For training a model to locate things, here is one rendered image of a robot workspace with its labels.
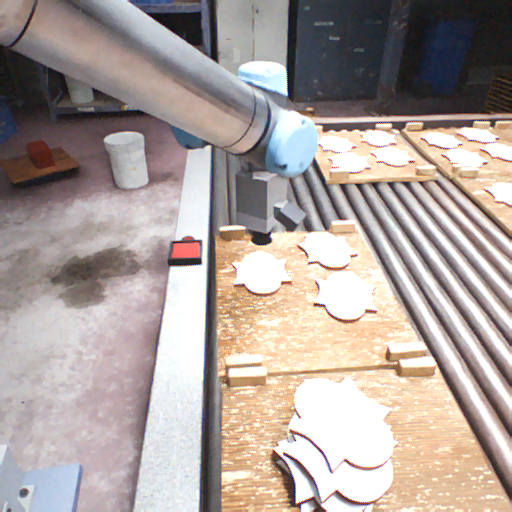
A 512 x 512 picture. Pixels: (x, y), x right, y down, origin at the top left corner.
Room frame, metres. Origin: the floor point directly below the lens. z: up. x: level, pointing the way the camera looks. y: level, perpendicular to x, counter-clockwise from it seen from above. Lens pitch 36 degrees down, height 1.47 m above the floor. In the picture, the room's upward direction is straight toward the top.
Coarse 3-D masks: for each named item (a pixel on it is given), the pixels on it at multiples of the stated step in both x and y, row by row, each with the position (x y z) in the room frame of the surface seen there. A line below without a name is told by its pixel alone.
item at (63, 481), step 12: (48, 468) 0.30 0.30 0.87; (60, 468) 0.30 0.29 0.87; (72, 468) 0.30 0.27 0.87; (24, 480) 0.28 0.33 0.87; (36, 480) 0.28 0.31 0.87; (48, 480) 0.28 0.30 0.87; (60, 480) 0.28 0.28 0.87; (72, 480) 0.28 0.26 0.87; (36, 492) 0.26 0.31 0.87; (48, 492) 0.26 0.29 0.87; (60, 492) 0.26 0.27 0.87; (72, 492) 0.26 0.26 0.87; (36, 504) 0.25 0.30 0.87; (48, 504) 0.25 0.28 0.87; (60, 504) 0.25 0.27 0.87; (72, 504) 0.25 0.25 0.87
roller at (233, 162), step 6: (228, 156) 1.36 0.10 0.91; (234, 156) 1.34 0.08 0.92; (228, 162) 1.31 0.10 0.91; (234, 162) 1.29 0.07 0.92; (228, 168) 1.26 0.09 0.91; (234, 168) 1.24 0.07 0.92; (228, 174) 1.23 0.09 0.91; (234, 174) 1.20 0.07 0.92; (228, 180) 1.19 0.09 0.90; (234, 180) 1.15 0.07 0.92; (234, 186) 1.11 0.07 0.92; (234, 192) 1.07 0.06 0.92; (234, 198) 1.04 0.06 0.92; (234, 204) 1.00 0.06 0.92; (234, 210) 0.97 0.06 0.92; (234, 216) 0.94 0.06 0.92; (234, 222) 0.91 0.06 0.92; (246, 228) 0.89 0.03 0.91; (246, 234) 0.86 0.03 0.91
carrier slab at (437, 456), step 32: (224, 384) 0.39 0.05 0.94; (288, 384) 0.39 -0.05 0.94; (384, 384) 0.39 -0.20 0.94; (416, 384) 0.39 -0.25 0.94; (224, 416) 0.34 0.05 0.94; (256, 416) 0.34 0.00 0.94; (288, 416) 0.34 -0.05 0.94; (416, 416) 0.34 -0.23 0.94; (448, 416) 0.34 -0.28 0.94; (224, 448) 0.29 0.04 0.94; (256, 448) 0.29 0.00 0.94; (416, 448) 0.29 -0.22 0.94; (448, 448) 0.29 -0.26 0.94; (224, 480) 0.25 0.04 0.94; (256, 480) 0.25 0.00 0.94; (288, 480) 0.25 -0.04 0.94; (416, 480) 0.25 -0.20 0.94; (448, 480) 0.25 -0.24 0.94; (480, 480) 0.25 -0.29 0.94
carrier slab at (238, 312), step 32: (224, 256) 0.73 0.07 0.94; (288, 256) 0.73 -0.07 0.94; (224, 288) 0.62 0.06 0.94; (288, 288) 0.62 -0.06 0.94; (384, 288) 0.62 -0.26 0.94; (224, 320) 0.53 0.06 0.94; (256, 320) 0.53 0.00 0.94; (288, 320) 0.53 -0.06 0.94; (320, 320) 0.53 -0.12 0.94; (384, 320) 0.53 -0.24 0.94; (224, 352) 0.46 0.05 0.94; (256, 352) 0.46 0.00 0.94; (288, 352) 0.46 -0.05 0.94; (320, 352) 0.46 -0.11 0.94; (352, 352) 0.46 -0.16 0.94; (384, 352) 0.46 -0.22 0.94
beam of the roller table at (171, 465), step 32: (192, 160) 1.32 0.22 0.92; (192, 192) 1.08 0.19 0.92; (192, 224) 0.90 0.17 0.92; (192, 288) 0.65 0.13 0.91; (192, 320) 0.55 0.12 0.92; (160, 352) 0.48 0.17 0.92; (192, 352) 0.48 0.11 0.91; (160, 384) 0.41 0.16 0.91; (192, 384) 0.41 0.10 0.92; (160, 416) 0.35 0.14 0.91; (192, 416) 0.35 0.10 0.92; (160, 448) 0.30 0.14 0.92; (192, 448) 0.30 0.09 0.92; (160, 480) 0.26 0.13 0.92; (192, 480) 0.26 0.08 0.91
